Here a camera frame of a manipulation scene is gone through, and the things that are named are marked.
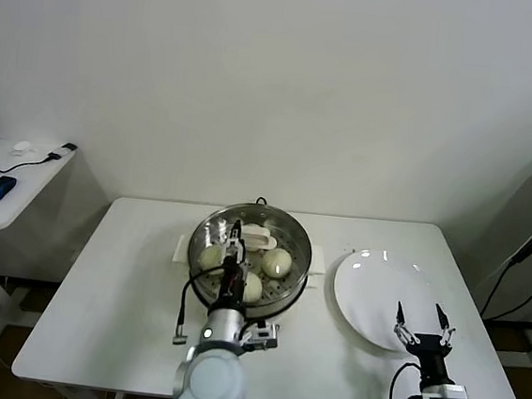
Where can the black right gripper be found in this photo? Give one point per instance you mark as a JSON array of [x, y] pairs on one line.
[[430, 349]]

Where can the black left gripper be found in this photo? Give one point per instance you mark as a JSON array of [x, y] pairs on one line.
[[232, 281]]

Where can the white steamed baozi bun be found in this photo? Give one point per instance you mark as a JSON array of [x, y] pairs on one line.
[[211, 256], [277, 263], [253, 289]]

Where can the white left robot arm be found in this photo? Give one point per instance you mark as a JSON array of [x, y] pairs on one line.
[[210, 383]]

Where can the stainless steel steamer basket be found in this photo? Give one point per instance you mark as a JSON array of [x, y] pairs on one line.
[[284, 300]]

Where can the white round plate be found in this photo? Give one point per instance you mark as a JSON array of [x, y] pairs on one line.
[[370, 294]]

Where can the cream electric cooker base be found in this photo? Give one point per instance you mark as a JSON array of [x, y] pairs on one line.
[[319, 261]]

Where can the grey adapter with black ends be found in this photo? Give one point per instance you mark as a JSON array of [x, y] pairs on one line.
[[62, 150]]

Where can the white side desk with mouse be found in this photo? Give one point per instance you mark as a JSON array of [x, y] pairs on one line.
[[21, 195]]

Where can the small white crumpled object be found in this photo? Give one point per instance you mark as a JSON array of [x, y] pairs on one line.
[[22, 148]]

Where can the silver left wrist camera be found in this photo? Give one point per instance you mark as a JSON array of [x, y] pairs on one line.
[[264, 336]]

